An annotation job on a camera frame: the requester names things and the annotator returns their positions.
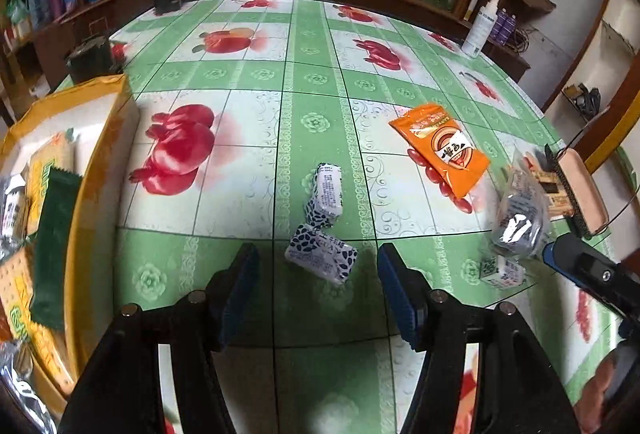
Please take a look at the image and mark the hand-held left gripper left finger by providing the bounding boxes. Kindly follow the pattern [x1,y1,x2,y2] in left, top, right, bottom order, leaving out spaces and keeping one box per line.
[59,242,261,434]

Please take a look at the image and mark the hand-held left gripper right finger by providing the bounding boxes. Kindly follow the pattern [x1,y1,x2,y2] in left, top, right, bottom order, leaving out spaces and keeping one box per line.
[377,244,581,434]

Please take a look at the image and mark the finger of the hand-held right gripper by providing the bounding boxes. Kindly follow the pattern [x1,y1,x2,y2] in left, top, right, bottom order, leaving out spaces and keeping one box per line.
[542,233,640,321]

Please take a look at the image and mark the white spotted candy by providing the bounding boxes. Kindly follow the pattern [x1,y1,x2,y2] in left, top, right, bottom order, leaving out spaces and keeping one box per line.
[285,223,359,286]
[304,162,346,229]
[479,256,527,289]

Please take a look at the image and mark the clear bag with white label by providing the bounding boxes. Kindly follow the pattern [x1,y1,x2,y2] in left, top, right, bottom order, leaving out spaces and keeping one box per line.
[489,149,552,260]

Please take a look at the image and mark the small orange snack packet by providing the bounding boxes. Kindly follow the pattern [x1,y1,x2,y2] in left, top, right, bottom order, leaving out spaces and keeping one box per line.
[389,102,491,200]

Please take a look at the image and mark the yellow cardboard box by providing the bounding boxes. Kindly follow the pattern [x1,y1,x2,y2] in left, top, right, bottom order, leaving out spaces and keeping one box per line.
[0,74,141,415]

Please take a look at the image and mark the cracker packet green label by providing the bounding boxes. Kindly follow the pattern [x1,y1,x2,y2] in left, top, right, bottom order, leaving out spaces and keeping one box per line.
[25,129,76,235]
[0,166,84,397]

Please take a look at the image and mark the shiny bag of dark seeds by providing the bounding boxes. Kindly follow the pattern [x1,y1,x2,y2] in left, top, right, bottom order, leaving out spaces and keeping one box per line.
[0,341,57,434]

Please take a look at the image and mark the person's right hand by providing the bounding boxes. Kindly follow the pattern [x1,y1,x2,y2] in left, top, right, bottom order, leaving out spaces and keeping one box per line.
[575,354,621,420]

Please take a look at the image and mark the black tan glasses case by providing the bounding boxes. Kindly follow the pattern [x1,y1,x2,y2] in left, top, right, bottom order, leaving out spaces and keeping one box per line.
[544,143,611,240]

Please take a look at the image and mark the dark tool on shelf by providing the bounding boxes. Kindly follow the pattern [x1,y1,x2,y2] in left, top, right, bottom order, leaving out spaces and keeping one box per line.
[575,84,602,120]

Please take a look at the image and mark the green fruit print tablecloth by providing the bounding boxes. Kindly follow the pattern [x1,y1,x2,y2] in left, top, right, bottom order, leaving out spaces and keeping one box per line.
[50,0,626,434]

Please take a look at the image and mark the white spray bottle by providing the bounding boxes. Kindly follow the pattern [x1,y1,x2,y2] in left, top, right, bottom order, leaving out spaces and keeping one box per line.
[461,0,500,59]

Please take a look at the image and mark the green white bag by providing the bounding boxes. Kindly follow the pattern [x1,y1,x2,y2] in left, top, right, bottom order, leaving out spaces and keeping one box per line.
[7,0,33,40]

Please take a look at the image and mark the grey blue thermos jug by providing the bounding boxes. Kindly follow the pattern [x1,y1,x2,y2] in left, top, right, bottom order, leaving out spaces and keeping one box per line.
[27,0,51,26]

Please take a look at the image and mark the tangled black cable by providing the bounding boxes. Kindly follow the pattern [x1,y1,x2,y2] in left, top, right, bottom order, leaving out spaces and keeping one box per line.
[505,26,533,53]

